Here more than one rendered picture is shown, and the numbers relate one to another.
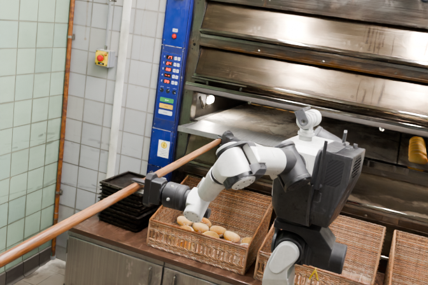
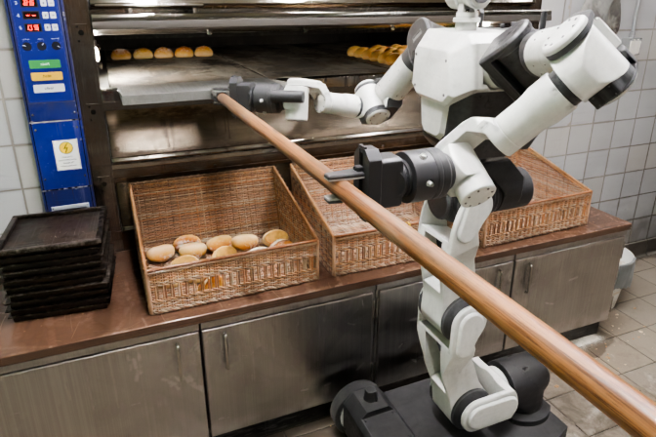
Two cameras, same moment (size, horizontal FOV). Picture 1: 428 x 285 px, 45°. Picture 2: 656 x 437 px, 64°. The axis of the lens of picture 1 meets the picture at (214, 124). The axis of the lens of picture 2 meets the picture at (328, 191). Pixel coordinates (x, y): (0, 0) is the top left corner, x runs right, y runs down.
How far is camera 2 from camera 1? 1.43 m
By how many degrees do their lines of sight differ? 41
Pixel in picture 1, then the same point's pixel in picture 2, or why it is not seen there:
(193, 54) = not seen: outside the picture
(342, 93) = not seen: outside the picture
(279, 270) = (473, 234)
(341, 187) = not seen: hidden behind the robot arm
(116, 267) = (108, 378)
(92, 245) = (43, 370)
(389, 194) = (403, 111)
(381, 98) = not seen: outside the picture
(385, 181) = not seen: hidden behind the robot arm
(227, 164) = (601, 58)
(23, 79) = not seen: outside the picture
